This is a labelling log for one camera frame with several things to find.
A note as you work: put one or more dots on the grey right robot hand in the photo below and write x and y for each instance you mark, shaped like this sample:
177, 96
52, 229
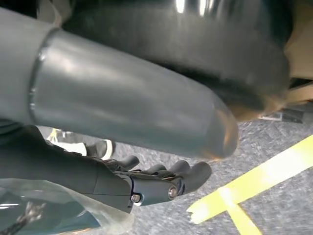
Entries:
122, 97

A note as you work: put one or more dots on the dark robot leg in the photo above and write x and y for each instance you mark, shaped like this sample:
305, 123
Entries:
183, 42

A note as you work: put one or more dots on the clear plastic film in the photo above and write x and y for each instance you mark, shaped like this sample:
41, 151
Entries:
73, 214

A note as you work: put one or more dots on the yellow floor tape frame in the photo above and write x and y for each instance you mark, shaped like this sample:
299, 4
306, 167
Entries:
256, 181

